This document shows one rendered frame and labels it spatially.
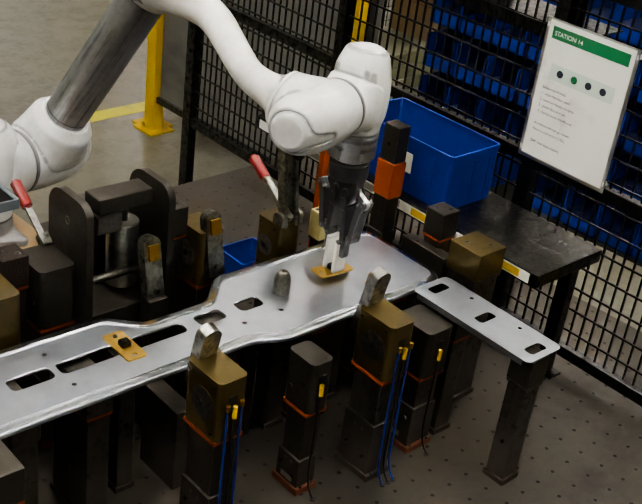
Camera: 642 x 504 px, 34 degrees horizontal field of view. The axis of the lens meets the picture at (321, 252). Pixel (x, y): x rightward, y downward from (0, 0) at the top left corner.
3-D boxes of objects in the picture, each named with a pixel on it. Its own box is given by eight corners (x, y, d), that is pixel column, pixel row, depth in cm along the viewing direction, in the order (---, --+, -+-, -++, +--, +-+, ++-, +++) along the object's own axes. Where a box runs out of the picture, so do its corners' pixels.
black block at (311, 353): (304, 508, 192) (324, 376, 178) (270, 477, 198) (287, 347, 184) (326, 496, 196) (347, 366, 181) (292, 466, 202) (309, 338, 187)
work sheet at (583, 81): (601, 193, 220) (641, 50, 205) (517, 152, 233) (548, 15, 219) (607, 191, 221) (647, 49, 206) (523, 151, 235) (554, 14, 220)
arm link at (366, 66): (343, 110, 197) (306, 130, 187) (355, 29, 189) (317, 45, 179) (394, 128, 193) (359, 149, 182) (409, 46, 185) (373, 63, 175)
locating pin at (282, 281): (278, 305, 197) (282, 275, 194) (268, 297, 199) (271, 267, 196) (292, 301, 199) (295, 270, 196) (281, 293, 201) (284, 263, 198)
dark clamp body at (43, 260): (40, 452, 197) (39, 274, 178) (9, 418, 204) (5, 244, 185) (75, 438, 201) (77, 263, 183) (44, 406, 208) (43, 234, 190)
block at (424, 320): (415, 464, 207) (441, 344, 193) (373, 431, 214) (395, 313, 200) (440, 451, 211) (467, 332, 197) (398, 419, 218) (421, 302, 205)
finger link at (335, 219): (336, 186, 195) (331, 182, 196) (324, 236, 202) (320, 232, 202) (352, 182, 198) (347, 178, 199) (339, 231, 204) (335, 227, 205)
